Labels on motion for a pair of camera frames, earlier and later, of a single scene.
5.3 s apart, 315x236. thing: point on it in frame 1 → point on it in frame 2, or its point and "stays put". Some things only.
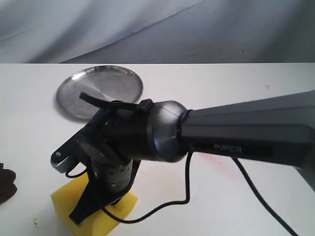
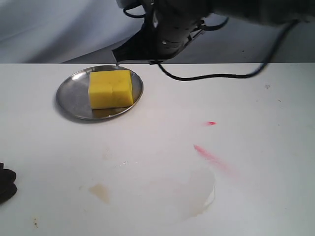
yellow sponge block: [101, 223] → [110, 88]
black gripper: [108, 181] → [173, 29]
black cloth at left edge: [8, 188] stays put
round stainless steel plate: [107, 83] stays put
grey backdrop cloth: [157, 31] stays put
